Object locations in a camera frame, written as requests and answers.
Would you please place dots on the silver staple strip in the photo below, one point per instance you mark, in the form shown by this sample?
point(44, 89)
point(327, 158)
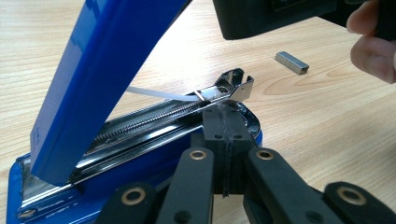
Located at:
point(292, 63)

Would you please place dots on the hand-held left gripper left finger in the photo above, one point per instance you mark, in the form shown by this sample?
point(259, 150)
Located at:
point(214, 140)

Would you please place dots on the blue stapler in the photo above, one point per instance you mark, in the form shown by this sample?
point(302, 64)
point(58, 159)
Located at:
point(93, 62)

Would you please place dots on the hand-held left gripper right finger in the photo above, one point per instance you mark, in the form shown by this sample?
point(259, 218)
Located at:
point(239, 130)

